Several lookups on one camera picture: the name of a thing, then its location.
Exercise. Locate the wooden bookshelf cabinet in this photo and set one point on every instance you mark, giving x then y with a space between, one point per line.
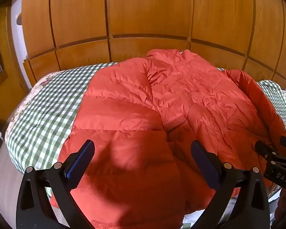
1 59

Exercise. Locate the orange puffer jacket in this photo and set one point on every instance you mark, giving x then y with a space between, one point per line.
143 114

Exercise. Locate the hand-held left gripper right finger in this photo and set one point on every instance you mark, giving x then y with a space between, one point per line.
203 158

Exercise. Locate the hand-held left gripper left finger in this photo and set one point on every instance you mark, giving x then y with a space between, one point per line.
79 160

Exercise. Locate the wooden wardrobe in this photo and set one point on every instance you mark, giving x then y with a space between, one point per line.
147 16

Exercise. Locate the green checked bed sheet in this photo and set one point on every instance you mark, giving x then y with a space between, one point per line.
47 109

